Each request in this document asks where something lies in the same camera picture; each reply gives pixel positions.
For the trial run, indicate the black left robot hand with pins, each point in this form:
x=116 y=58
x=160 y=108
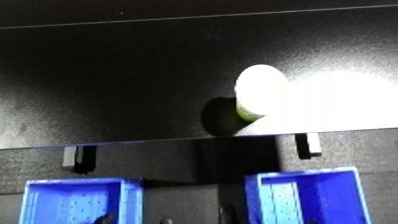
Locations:
x=104 y=219

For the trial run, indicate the white paper cup green band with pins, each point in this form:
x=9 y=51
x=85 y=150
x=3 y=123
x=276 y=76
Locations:
x=260 y=90

